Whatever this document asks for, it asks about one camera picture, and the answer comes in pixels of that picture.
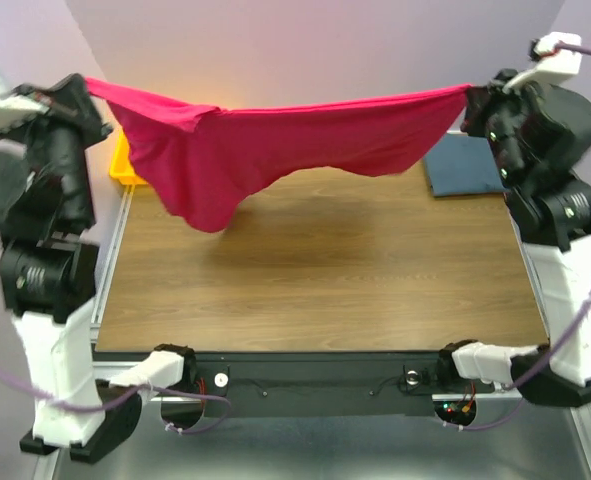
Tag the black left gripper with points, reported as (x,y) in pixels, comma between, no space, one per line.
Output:
(70,105)

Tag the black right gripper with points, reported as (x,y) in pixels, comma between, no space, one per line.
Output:
(490,98)

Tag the pink t shirt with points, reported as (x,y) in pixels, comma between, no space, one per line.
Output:
(202,160)

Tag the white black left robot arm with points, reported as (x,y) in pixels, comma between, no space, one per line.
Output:
(47,276)

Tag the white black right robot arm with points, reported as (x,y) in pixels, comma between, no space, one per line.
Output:
(554,225)

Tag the yellow plastic tray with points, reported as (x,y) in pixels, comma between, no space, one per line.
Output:
(120,168)

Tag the folded teal t shirt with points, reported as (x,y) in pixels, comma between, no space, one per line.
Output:
(462,165)

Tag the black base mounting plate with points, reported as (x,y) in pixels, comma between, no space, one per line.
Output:
(321,384)

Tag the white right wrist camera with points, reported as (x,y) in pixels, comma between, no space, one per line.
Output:
(552,64)

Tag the aluminium frame rails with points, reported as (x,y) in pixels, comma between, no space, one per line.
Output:
(496,444)

